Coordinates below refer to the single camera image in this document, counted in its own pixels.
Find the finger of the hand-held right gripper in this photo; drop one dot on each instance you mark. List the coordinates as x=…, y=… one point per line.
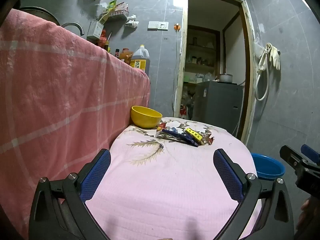
x=311, y=153
x=291, y=156

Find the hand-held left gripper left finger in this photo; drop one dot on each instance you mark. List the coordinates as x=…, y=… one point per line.
x=96, y=172

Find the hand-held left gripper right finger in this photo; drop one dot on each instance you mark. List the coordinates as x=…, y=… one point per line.
x=228, y=172

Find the blue plastic basin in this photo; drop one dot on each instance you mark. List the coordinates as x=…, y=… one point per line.
x=267, y=166

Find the yellow snack wrapper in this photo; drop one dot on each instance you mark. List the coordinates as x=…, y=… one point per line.
x=193, y=133

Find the blue snack wrapper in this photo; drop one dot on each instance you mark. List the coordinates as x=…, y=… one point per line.
x=178, y=137

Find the person's right hand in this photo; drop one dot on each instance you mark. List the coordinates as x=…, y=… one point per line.
x=305, y=212

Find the pink floral tablecloth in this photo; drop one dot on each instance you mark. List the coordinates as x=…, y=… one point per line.
x=162, y=180

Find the grey fridge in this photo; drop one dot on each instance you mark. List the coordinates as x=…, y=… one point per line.
x=215, y=105

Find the yellow bowl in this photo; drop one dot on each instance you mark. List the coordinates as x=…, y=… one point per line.
x=145, y=117

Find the red and white plastic bag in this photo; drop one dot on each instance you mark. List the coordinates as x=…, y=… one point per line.
x=183, y=111

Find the pink checked cloth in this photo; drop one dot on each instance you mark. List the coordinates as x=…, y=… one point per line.
x=62, y=92

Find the metal pot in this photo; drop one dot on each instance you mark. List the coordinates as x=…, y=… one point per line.
x=225, y=78

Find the cream rubber gloves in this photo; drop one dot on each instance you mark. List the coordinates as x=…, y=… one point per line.
x=273, y=55

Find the cooking oil bottle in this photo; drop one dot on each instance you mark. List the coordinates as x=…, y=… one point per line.
x=140, y=61

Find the dark sauce bottle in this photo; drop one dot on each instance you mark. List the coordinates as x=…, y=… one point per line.
x=117, y=53

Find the orange sauce bottle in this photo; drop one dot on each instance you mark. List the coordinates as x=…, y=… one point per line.
x=125, y=55

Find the wooden shelf unit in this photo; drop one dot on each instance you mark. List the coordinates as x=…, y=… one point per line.
x=202, y=47

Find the perforated utensil holder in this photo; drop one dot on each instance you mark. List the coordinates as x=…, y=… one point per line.
x=94, y=30

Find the metal faucet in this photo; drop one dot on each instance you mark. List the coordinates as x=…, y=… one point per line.
x=75, y=25

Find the crumpled white plastic bag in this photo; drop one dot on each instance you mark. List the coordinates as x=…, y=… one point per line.
x=132, y=21

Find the metal wok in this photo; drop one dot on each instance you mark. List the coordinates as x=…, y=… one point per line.
x=40, y=12

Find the wooden door frame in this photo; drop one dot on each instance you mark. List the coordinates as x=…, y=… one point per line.
x=247, y=62

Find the orange wall hook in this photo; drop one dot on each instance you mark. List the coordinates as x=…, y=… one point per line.
x=177, y=26

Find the white light switch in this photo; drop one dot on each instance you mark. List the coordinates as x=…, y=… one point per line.
x=152, y=25

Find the white wall socket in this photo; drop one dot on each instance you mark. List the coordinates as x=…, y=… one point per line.
x=163, y=26

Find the wall shelf with packets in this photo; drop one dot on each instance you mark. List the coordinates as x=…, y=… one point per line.
x=116, y=10

